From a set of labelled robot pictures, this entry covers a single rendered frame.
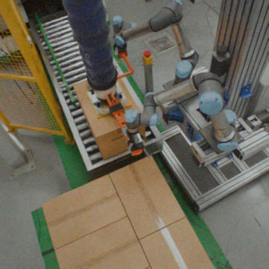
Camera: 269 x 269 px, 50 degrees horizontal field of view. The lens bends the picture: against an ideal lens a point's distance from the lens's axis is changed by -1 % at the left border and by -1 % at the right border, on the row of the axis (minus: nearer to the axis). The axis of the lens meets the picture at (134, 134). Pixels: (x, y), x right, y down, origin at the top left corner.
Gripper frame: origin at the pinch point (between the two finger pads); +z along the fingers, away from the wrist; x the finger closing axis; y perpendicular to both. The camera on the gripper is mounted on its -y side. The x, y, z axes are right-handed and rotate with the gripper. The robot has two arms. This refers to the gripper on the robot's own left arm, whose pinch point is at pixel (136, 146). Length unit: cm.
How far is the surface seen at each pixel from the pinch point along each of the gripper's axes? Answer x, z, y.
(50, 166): 76, 108, 79
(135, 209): 15, 53, -21
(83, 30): 7, -62, 50
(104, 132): 14.3, 13.1, 29.5
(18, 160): 103, 94, 93
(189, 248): -9, 53, -64
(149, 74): -46, 28, 80
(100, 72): 3, -26, 50
